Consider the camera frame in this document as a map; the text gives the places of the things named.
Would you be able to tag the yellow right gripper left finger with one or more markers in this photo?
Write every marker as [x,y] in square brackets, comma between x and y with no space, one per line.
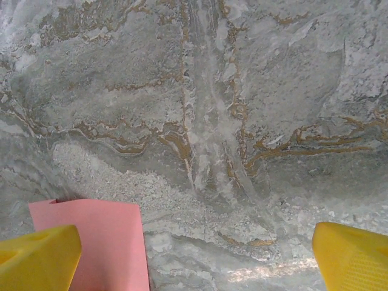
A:
[36,260]

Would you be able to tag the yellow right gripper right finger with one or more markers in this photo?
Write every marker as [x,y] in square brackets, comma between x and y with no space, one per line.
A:
[354,257]

